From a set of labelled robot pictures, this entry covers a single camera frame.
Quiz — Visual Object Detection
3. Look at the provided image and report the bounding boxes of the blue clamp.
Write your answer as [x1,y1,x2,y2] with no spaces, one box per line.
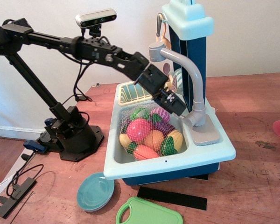
[23,140,47,154]

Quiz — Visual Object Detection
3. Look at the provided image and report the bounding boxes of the grey depth camera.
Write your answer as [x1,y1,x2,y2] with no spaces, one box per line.
[75,8,117,28]

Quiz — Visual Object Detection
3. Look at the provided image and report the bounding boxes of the grey toy faucet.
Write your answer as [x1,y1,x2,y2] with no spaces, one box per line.
[149,42,220,146]

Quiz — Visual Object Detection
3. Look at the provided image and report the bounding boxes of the black velcro strip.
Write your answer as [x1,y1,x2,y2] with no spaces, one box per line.
[137,187,207,210]

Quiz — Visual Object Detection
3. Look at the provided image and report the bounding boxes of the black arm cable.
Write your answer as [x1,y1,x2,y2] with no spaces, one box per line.
[63,58,98,103]

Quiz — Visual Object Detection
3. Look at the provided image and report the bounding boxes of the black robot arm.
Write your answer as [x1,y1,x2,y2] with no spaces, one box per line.
[0,18,186,161]

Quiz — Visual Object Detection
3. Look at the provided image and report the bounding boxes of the teal plate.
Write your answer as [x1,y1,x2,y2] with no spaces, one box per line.
[77,172,115,212]

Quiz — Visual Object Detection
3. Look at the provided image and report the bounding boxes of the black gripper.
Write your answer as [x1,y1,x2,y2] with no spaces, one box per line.
[135,64,186,116]

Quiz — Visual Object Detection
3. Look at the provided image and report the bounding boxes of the net bag of toy food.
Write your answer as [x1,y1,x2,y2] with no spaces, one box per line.
[119,103,184,161]

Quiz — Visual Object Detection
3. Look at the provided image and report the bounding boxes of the hanging toy utensils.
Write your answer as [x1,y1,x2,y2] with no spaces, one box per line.
[156,13,172,49]

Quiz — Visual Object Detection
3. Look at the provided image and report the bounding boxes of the cream dish rack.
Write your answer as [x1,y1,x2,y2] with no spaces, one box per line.
[118,81,152,106]

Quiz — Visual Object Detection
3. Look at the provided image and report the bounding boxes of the toy kitchen sink unit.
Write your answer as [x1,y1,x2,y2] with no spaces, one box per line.
[103,0,236,186]

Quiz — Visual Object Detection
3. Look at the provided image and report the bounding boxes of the black usb hub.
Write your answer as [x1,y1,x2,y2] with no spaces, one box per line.
[0,177,37,219]

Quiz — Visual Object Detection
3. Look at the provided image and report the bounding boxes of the green cutting board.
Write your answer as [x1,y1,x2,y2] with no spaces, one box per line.
[115,196,183,224]

